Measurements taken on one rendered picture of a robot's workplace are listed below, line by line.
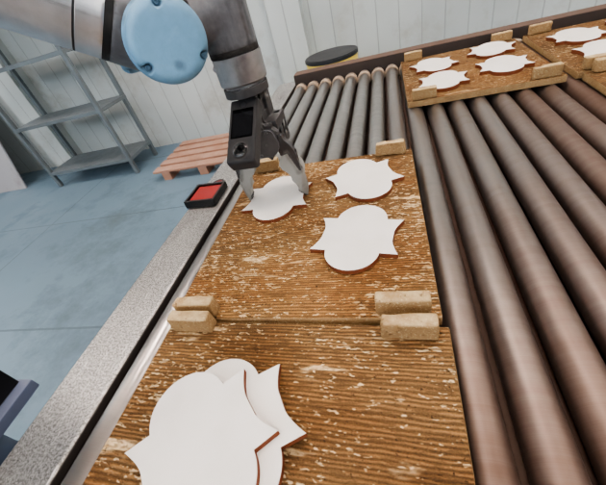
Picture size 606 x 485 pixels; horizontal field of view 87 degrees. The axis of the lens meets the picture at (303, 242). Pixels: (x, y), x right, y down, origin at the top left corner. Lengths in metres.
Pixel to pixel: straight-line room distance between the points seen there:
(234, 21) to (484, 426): 0.54
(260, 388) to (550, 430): 0.26
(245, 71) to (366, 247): 0.31
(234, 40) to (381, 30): 3.23
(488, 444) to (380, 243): 0.25
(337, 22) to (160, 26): 3.37
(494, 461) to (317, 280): 0.26
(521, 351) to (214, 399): 0.31
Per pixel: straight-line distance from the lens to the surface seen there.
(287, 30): 3.54
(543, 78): 1.01
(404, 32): 3.74
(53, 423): 0.54
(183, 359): 0.44
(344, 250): 0.46
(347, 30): 3.71
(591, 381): 0.41
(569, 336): 0.43
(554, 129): 0.81
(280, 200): 0.61
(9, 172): 5.59
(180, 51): 0.37
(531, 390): 0.39
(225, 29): 0.53
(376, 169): 0.63
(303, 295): 0.43
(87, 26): 0.39
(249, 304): 0.45
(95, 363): 0.56
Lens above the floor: 1.25
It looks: 39 degrees down
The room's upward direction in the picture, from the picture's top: 17 degrees counter-clockwise
